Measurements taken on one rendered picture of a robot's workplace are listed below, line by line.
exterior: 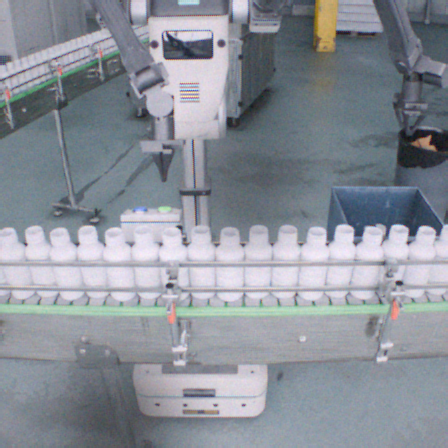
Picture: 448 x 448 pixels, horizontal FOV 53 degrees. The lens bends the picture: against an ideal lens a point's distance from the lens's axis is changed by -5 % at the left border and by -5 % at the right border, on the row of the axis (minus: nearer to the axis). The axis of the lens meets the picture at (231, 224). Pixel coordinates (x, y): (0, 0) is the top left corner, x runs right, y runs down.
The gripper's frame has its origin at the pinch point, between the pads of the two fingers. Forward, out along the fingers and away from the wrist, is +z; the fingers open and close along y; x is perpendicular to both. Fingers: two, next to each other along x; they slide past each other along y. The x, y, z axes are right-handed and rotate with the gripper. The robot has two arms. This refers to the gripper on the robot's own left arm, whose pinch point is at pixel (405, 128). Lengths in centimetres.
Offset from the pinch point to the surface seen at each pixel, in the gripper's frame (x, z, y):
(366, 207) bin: 3.2, 35.2, 15.6
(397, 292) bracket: 18, 13, -55
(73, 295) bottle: 86, 20, -47
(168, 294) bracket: 63, 13, -55
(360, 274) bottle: 23, 15, -46
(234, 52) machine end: 44, 43, 318
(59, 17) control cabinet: 296, 32, 584
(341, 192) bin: 12.9, 29.1, 15.6
